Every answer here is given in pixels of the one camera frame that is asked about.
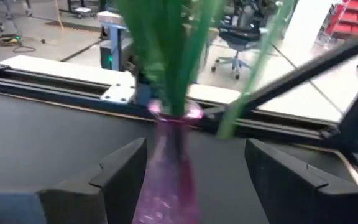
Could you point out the silver frame bracket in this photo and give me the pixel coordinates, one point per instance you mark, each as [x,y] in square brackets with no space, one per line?
[118,95]

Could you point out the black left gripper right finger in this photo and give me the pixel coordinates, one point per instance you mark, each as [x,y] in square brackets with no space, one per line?
[284,196]

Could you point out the grey pedestal with green light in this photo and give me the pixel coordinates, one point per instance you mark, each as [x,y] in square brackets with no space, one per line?
[117,40]

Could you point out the pink artificial tulip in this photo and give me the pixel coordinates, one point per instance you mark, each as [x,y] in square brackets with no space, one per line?
[253,77]

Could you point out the purple glass vase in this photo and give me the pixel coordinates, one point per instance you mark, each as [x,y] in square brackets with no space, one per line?
[169,186]

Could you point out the black diagonal frame strut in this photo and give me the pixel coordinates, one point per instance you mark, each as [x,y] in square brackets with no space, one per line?
[306,70]

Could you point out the wheeled cart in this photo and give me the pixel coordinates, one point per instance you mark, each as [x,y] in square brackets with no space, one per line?
[82,11]

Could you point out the black office chair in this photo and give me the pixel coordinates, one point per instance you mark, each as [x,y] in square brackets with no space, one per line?
[238,35]

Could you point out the dense red flower bunch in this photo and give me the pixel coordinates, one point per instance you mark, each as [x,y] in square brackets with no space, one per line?
[148,46]

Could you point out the red storage bins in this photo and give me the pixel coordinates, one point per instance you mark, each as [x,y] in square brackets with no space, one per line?
[353,18]

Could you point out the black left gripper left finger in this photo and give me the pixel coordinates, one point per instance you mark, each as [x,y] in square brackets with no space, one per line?
[120,186]

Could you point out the black aluminium table frame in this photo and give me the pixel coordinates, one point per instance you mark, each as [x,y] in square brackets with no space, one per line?
[57,90]

